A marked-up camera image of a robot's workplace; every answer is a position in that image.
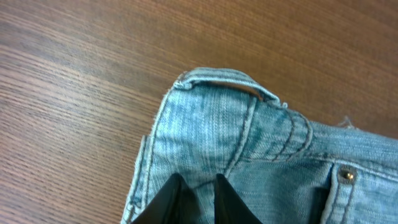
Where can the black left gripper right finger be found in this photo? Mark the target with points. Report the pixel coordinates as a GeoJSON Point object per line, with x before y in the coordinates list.
{"type": "Point", "coordinates": [229, 207]}

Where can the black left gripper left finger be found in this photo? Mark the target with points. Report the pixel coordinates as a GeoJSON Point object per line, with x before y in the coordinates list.
{"type": "Point", "coordinates": [174, 203]}

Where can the light blue denim shorts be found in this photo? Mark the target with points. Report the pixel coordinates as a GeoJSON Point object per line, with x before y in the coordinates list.
{"type": "Point", "coordinates": [285, 168]}

